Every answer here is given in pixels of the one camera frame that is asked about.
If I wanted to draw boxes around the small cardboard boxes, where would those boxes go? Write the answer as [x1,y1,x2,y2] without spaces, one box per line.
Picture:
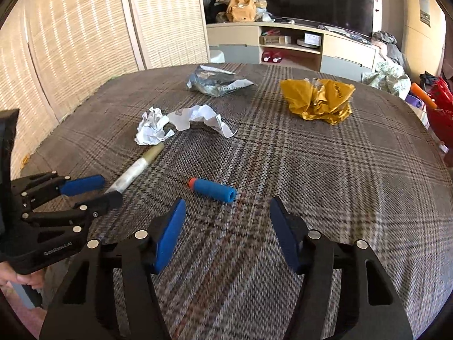
[260,30,293,46]

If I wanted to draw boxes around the floral green cloth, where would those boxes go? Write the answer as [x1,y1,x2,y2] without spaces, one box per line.
[361,60,411,99]

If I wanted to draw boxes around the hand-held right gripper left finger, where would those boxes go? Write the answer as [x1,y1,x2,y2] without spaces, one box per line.
[39,198,187,340]

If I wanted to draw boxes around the beige television cabinet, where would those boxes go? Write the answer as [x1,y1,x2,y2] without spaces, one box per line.
[206,21,378,77]

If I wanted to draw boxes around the bamboo folding screen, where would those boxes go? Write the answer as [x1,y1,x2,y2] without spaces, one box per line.
[0,0,211,180]

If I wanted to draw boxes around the cream standing air conditioner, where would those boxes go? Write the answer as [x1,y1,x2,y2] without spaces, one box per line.
[400,0,447,79]

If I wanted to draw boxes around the red plastic basket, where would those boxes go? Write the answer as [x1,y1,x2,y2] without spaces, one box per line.
[426,76,453,169]

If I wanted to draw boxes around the silver foil packet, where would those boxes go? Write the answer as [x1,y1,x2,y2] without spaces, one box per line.
[186,64,256,98]

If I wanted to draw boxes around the purple plastic object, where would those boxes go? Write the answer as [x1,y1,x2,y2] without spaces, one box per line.
[406,93,426,109]

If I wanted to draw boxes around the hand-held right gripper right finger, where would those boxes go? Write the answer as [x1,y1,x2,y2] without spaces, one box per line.
[269,196,415,340]

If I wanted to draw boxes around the yellow plush toy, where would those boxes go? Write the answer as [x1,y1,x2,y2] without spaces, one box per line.
[225,0,256,23]

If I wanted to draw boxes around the grey clothes pile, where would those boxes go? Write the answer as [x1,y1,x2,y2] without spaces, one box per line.
[371,30,406,68]

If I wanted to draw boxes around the white paper strip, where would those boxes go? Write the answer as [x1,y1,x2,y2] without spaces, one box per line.
[166,105,239,138]

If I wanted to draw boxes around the orange foam tube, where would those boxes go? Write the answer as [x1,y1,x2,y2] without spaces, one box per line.
[410,82,439,110]

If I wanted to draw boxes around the blue foam dart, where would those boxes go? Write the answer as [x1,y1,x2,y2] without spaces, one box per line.
[187,177,237,203]

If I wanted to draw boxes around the yellow wrapper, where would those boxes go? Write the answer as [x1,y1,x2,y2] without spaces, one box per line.
[279,77,356,126]

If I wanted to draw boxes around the pile of folded clothes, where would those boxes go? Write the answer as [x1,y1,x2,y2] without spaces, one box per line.
[205,0,275,26]

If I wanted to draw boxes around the black television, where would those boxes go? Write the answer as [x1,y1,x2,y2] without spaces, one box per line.
[262,0,375,38]

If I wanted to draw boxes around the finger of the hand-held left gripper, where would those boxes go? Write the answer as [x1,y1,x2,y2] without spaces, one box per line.
[21,192,124,236]
[10,171,106,206]

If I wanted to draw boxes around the silver marker pen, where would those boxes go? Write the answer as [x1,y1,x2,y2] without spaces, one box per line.
[104,143,165,196]

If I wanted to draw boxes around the person's left hand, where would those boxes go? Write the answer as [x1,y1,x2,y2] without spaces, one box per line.
[0,260,45,289]

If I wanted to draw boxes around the grey plaid blanket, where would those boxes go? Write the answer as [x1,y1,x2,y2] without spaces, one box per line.
[21,62,453,340]

